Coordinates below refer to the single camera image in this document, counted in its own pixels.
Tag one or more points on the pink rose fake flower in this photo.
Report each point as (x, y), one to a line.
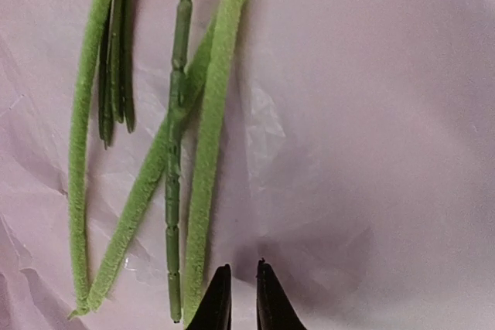
(210, 71)

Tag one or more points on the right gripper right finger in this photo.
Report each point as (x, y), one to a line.
(274, 310)

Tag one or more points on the pink wrapping paper sheet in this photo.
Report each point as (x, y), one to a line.
(357, 158)

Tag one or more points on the yellow fake flower bunch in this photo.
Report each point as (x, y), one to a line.
(115, 83)

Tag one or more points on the blue white fake flower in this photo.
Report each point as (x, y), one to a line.
(177, 80)

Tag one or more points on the white fake flower stem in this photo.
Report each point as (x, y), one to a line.
(100, 233)

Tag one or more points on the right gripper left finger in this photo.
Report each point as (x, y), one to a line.
(214, 311)

